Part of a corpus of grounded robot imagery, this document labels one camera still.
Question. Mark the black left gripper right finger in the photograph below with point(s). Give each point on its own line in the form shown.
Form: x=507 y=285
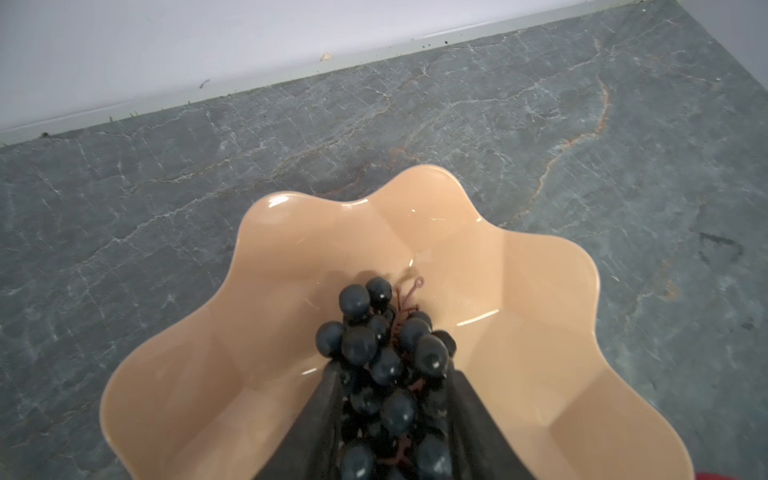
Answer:
x=478 y=447

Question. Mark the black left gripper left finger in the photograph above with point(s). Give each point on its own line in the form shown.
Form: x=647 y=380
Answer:
x=310 y=448

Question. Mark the dark purple fake grape bunch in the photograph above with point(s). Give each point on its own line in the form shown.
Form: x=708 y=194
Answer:
x=392 y=366

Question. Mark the beige wavy fruit bowl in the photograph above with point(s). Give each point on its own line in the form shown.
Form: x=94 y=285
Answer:
x=212 y=396

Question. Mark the red fake fruit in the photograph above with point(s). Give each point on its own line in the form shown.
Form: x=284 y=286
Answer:
x=712 y=476

